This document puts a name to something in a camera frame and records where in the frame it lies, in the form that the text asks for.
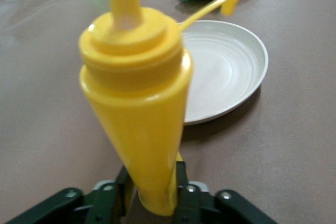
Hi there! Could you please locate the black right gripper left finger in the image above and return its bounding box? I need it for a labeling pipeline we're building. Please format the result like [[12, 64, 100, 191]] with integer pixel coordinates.
[[5, 166, 134, 224]]

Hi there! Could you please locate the yellow mustard squeeze bottle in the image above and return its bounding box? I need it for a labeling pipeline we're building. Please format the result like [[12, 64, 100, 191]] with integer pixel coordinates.
[[78, 0, 242, 216]]

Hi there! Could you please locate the beige round plate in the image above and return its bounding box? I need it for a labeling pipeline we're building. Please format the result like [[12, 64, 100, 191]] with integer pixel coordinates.
[[178, 20, 269, 126]]

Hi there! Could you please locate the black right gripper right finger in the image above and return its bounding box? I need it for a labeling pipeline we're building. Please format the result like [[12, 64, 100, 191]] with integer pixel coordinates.
[[172, 161, 279, 224]]

